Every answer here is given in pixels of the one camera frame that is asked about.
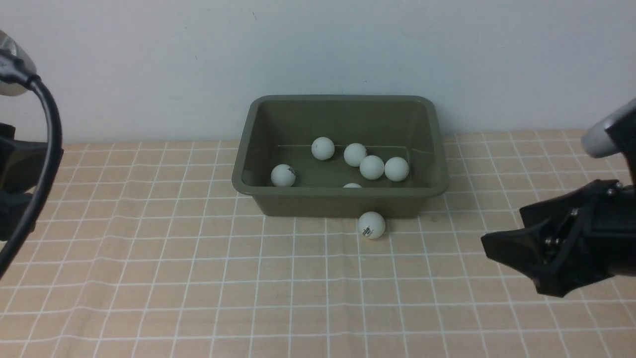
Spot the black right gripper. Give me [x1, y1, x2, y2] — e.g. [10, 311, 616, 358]
[481, 179, 635, 298]

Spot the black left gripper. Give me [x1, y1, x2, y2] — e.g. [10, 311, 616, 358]
[0, 122, 47, 242]

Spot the white ball marked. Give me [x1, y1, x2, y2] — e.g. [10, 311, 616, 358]
[384, 157, 410, 182]

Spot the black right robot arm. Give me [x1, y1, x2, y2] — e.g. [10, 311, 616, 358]
[481, 179, 636, 298]

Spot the peach checkered tablecloth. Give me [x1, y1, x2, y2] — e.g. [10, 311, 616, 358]
[0, 131, 635, 358]

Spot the white ball with logo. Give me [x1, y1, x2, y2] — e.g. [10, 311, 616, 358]
[357, 211, 386, 240]

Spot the olive green plastic bin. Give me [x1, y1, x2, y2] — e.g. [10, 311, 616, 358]
[232, 94, 450, 218]

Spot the black left camera cable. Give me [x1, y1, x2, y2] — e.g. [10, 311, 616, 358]
[0, 50, 64, 281]

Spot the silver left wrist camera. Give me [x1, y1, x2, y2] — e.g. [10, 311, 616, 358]
[0, 30, 38, 96]

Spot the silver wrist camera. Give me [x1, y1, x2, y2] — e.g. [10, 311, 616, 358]
[581, 99, 636, 184]
[0, 30, 38, 96]

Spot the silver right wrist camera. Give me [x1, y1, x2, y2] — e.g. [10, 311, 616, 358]
[581, 99, 636, 184]

